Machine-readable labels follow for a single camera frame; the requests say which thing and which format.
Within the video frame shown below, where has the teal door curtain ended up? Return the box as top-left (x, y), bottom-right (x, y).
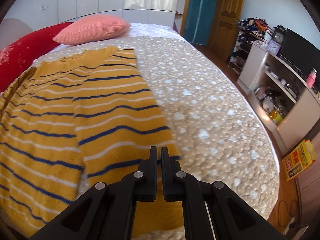
top-left (183, 0), bottom-right (217, 46)

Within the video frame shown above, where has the pink knit pillow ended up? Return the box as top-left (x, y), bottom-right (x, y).
top-left (53, 14), bottom-right (131, 46)

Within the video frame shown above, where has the white glossy wardrobe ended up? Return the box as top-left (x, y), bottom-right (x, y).
top-left (57, 0), bottom-right (178, 28)

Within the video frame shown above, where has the red embroidered pillow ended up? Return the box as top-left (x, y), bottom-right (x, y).
top-left (0, 22), bottom-right (71, 92)

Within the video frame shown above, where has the pile of clothes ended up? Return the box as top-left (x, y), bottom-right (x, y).
top-left (241, 17), bottom-right (273, 37)

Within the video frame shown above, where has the purple alarm clock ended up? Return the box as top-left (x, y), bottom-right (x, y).
top-left (266, 40), bottom-right (281, 55)

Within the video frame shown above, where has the pink water bottle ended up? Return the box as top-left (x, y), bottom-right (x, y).
top-left (306, 68), bottom-right (317, 88)

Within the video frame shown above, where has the beige dotted quilted bedspread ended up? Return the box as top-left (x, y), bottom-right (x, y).
top-left (0, 36), bottom-right (281, 240)

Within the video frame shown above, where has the yellow printed box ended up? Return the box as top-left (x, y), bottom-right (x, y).
top-left (281, 140), bottom-right (317, 181)

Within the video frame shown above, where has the white bed headboard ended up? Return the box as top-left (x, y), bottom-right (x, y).
top-left (0, 18), bottom-right (32, 49)

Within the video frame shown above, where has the dark mantel clock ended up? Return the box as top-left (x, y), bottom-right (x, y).
top-left (272, 25), bottom-right (287, 45)

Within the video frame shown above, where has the yellow bottle on shelf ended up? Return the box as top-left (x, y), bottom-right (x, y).
top-left (269, 109), bottom-right (284, 125)

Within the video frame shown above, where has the black television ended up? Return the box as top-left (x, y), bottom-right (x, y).
top-left (279, 29), bottom-right (319, 83)

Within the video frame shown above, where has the white shelf unit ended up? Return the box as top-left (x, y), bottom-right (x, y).
top-left (237, 42), bottom-right (319, 154)

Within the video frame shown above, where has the yellow striped knit sweater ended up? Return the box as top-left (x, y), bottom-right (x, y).
top-left (1, 46), bottom-right (180, 237)

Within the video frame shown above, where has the black floor cable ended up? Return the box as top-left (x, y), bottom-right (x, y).
top-left (277, 199), bottom-right (301, 228)

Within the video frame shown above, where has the wooden door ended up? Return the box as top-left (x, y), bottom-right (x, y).
top-left (207, 0), bottom-right (245, 61)

